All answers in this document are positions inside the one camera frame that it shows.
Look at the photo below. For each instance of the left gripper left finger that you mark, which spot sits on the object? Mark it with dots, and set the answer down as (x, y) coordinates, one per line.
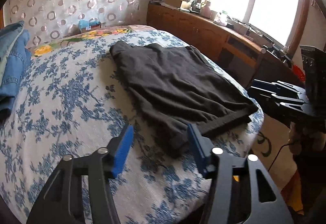
(80, 184)

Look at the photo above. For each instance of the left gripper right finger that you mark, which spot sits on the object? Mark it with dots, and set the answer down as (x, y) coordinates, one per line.
(241, 189)

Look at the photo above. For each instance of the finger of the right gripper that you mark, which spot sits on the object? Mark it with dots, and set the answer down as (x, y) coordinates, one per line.
(282, 85)
(281, 99)

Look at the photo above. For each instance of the black pants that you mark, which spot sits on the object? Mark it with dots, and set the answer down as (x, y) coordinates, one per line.
(174, 87)

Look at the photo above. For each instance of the person's right hand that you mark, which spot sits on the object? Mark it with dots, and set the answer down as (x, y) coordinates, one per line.
(305, 139)

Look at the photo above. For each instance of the long wooden cabinet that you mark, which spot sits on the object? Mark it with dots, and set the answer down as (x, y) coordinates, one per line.
(240, 57)

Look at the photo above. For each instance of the blue floral bed sheet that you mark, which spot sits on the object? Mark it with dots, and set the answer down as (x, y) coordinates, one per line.
(71, 102)

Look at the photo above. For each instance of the pink bottle on cabinet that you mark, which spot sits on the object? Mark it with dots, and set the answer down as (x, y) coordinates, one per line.
(205, 10)

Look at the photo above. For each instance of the cardboard box on cabinet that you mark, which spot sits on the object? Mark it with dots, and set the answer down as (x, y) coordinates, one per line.
(178, 3)

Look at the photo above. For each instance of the blue denim jeans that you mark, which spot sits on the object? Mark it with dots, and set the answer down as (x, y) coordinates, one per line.
(16, 66)

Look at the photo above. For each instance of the colourful floral blanket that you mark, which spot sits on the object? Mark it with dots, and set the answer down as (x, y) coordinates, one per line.
(45, 48)

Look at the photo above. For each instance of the blue tissue pack box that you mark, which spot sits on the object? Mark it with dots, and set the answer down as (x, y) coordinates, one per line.
(87, 26)

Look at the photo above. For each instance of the light teal folded jeans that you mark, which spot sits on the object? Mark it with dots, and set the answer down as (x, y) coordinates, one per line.
(9, 35)

